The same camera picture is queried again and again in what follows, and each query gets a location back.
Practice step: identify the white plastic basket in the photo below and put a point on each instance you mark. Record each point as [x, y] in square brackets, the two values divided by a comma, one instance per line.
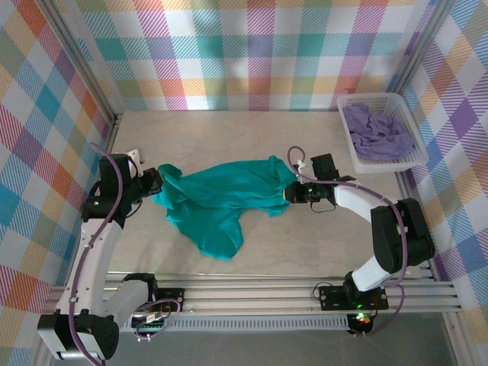
[381, 165]

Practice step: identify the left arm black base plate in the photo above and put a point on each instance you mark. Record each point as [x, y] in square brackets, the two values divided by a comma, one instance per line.
[179, 293]

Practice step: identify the green terminal circuit board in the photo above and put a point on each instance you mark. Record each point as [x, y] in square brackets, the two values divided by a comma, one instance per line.
[152, 324]

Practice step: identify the circuit board with LEDs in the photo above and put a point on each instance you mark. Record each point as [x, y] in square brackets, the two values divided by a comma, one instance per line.
[362, 319]

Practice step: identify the aluminium corner post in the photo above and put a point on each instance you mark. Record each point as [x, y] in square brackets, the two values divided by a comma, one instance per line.
[419, 45]
[85, 63]

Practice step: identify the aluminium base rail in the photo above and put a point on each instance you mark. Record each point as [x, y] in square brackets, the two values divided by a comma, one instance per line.
[248, 295]

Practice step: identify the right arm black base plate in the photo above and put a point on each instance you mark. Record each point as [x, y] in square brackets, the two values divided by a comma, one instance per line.
[331, 299]

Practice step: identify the aluminium table side rail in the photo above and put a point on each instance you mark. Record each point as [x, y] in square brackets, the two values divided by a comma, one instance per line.
[113, 127]
[402, 183]

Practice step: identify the teal t-shirt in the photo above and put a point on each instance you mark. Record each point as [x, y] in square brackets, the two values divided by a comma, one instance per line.
[228, 187]

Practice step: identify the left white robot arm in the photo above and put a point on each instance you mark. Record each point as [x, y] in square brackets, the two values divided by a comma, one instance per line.
[91, 267]

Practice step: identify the purple crumpled cloth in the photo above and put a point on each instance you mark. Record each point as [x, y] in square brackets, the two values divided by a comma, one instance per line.
[377, 133]

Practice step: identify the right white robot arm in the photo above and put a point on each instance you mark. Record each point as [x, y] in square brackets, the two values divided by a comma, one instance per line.
[354, 200]

